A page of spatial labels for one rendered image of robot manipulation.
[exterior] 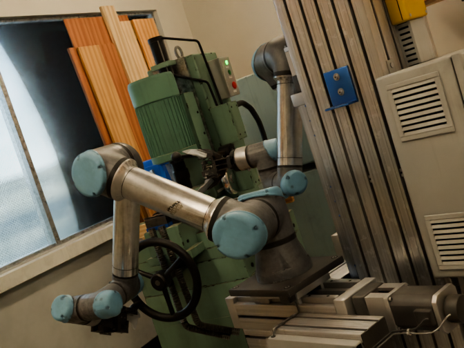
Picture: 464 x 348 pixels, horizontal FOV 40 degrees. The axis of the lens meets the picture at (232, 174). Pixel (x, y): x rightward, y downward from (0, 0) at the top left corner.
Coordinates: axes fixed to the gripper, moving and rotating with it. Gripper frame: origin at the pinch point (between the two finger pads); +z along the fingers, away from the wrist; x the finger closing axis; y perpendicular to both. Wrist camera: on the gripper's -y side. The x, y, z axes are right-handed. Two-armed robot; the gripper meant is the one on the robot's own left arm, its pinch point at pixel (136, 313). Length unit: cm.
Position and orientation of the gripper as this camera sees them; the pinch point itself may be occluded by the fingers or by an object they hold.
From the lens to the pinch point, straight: 212.4
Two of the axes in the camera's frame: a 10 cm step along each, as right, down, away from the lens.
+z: 4.9, 2.9, 8.2
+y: 0.5, 9.3, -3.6
